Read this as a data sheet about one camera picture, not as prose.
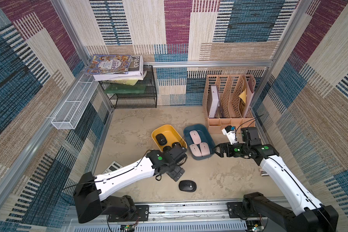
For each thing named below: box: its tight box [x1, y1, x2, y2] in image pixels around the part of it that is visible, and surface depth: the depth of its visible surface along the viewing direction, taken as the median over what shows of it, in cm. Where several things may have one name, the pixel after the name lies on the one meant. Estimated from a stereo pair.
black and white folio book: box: [93, 54, 148, 81], surface depth 83 cm
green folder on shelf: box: [104, 83, 146, 94], surface depth 97 cm
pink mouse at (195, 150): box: [189, 143, 203, 157], surface depth 95 cm
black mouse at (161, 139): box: [155, 133, 168, 146], surface depth 101 cm
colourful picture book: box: [86, 54, 132, 75], surface depth 83 cm
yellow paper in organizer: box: [238, 87, 247, 104], surface depth 93 cm
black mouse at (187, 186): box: [178, 179, 197, 193], surface depth 82 cm
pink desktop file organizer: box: [202, 73, 257, 134], surface depth 107 cm
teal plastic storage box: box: [183, 123, 217, 161], surface depth 100 cm
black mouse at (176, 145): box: [172, 141, 182, 149], surface depth 100 cm
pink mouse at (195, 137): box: [188, 130, 202, 145], surface depth 101 cm
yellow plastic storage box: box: [151, 124, 188, 153], surface depth 103 cm
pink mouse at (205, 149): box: [199, 142, 211, 157], surface depth 96 cm
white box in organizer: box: [208, 85, 220, 119], surface depth 102 cm
